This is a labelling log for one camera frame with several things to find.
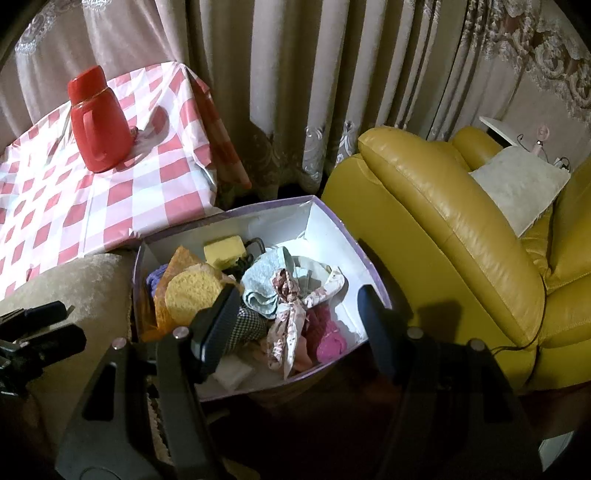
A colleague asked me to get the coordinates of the black cable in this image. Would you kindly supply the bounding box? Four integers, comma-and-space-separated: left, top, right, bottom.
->
489, 272, 550, 356

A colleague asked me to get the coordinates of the white wet wipes pack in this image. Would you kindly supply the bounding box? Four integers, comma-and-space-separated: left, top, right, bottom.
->
210, 355, 254, 391

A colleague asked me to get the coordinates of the orange organza bag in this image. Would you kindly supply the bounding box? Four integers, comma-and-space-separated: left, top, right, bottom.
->
152, 246, 241, 333

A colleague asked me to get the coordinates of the black white houndstooth cloth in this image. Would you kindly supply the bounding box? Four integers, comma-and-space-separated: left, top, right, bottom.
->
231, 305, 271, 356

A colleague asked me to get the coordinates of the pink handheld device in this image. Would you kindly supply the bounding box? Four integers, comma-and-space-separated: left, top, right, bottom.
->
529, 129, 552, 160

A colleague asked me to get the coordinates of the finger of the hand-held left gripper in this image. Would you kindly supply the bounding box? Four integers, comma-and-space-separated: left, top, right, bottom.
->
0, 323, 88, 376
0, 300, 75, 337

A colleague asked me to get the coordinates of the black hair tie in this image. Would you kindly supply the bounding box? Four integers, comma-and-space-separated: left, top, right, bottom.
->
231, 237, 264, 278

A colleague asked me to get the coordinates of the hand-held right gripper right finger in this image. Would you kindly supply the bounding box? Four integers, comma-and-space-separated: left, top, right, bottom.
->
358, 284, 532, 480

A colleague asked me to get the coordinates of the white fluffy cushion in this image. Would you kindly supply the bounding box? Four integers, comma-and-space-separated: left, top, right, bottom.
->
468, 148, 571, 238

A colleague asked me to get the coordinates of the beige embroidered curtain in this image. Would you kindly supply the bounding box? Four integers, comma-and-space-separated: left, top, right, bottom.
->
0, 0, 591, 195

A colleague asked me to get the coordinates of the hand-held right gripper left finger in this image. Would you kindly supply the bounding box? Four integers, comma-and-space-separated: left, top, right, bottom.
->
55, 284, 241, 480

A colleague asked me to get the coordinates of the yellow block sponge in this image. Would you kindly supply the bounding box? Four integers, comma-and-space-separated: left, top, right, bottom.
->
203, 234, 245, 269

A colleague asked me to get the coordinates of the cream floral headband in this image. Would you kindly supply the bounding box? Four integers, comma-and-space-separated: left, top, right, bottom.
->
267, 265, 347, 380

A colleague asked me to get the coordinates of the beige upholstered stool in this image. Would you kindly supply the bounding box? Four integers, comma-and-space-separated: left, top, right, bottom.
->
0, 251, 139, 462

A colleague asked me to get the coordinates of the grey blue sock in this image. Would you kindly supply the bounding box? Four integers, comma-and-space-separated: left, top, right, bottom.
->
291, 254, 335, 282

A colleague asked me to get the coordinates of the white purple cardboard box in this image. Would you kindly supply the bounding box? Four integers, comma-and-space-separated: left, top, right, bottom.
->
133, 195, 393, 403

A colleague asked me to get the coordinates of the magenta knit sock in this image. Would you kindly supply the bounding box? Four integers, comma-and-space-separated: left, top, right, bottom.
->
316, 323, 348, 365
302, 307, 335, 344

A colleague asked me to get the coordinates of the round yellow sponge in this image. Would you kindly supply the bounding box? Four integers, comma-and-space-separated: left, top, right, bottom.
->
165, 271, 227, 326

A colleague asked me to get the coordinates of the pink white checked tablecloth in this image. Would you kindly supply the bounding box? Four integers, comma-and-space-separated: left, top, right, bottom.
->
0, 62, 252, 301

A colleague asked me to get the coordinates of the red thermos jug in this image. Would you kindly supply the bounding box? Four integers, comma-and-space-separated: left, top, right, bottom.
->
68, 65, 134, 174

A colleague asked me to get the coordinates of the light blue towel cloth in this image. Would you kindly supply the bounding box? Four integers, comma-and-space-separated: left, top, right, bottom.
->
241, 247, 296, 319

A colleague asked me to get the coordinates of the white board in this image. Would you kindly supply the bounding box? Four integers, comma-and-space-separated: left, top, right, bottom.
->
479, 115, 522, 148

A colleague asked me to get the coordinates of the purple knit sock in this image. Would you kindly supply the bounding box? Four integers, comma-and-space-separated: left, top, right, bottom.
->
147, 265, 172, 296

